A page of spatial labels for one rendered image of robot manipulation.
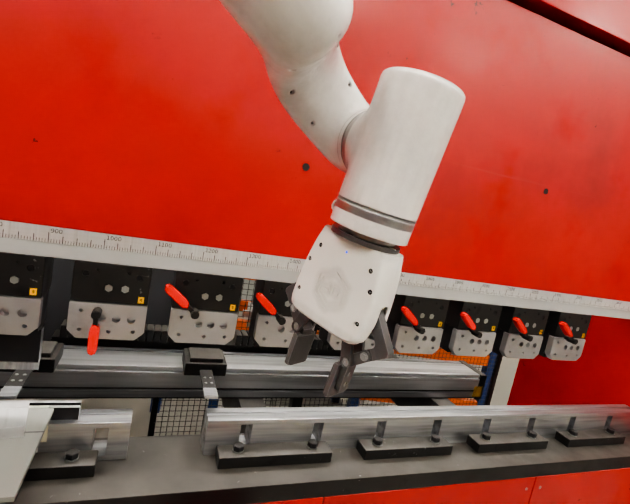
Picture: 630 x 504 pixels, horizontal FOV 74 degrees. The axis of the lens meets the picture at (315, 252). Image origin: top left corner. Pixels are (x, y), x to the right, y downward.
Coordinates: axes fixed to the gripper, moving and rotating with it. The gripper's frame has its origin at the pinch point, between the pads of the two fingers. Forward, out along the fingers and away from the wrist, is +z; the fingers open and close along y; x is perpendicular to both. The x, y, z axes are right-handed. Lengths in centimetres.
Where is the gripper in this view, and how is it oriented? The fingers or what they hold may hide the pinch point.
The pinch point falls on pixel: (318, 363)
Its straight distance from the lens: 48.4
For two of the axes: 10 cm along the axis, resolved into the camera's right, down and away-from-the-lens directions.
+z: -3.2, 9.2, 2.2
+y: 7.1, 3.9, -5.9
